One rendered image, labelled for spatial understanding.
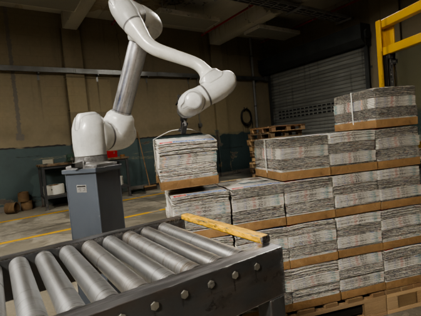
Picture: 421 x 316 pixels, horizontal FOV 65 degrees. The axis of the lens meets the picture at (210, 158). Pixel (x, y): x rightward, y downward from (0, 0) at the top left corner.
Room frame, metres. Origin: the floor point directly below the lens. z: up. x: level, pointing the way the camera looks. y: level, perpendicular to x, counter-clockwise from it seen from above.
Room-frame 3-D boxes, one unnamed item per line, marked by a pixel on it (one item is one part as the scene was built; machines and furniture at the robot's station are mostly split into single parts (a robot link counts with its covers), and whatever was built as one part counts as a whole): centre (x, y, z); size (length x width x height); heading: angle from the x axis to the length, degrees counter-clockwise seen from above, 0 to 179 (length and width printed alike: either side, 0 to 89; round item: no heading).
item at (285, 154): (1.91, -0.46, 0.95); 0.38 x 0.29 x 0.23; 13
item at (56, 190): (7.15, 2.76, 0.55); 1.80 x 0.70 x 1.09; 124
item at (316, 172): (1.90, -0.46, 0.86); 0.38 x 0.29 x 0.04; 13
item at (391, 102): (2.03, -1.02, 0.65); 0.39 x 0.30 x 1.29; 14
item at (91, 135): (1.65, 0.59, 1.17); 0.18 x 0.16 x 0.22; 155
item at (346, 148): (1.96, -0.74, 0.95); 0.38 x 0.29 x 0.23; 13
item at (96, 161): (1.63, 0.60, 1.03); 0.22 x 0.18 x 0.06; 160
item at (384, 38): (2.46, -1.37, 0.97); 0.09 x 0.09 x 1.75; 14
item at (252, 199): (1.86, -0.32, 0.42); 1.17 x 0.39 x 0.83; 104
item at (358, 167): (1.96, -0.74, 0.86); 0.38 x 0.29 x 0.04; 13
